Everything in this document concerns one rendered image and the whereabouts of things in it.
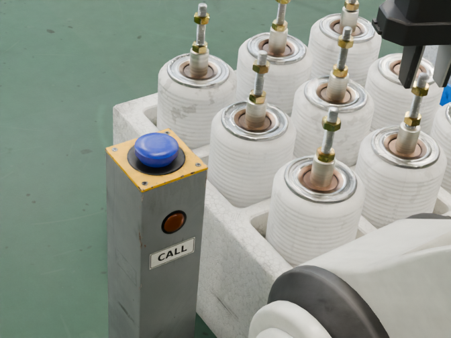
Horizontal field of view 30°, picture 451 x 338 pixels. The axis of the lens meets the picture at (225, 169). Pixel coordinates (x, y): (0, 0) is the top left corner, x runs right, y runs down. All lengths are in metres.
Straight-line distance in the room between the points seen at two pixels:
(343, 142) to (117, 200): 0.31
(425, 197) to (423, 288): 0.43
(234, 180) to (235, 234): 0.07
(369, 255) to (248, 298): 0.36
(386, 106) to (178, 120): 0.26
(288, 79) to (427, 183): 0.24
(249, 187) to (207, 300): 0.16
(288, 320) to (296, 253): 0.31
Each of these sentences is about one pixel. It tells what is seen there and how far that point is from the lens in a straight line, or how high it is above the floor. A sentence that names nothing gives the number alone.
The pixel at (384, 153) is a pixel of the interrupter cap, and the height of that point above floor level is 0.25.
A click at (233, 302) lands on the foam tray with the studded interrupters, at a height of 0.09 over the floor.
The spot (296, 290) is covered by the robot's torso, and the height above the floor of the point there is 0.37.
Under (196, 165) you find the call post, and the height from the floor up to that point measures 0.31.
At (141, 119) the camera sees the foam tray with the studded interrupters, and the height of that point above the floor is 0.18.
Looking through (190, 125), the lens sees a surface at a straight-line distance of 1.01.
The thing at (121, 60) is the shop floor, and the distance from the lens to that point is 1.52.
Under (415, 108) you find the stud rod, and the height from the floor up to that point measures 0.31.
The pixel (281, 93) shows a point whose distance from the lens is 1.06.
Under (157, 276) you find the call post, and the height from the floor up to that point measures 0.20.
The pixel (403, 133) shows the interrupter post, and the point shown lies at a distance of 0.92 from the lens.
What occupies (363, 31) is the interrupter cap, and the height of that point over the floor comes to 0.25.
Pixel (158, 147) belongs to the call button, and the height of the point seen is 0.33.
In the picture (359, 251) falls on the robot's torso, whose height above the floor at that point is 0.38.
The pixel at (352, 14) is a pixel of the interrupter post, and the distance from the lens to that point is 1.13.
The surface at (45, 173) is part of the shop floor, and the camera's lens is 1.26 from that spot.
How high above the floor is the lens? 0.79
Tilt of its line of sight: 38 degrees down
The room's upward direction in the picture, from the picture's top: 6 degrees clockwise
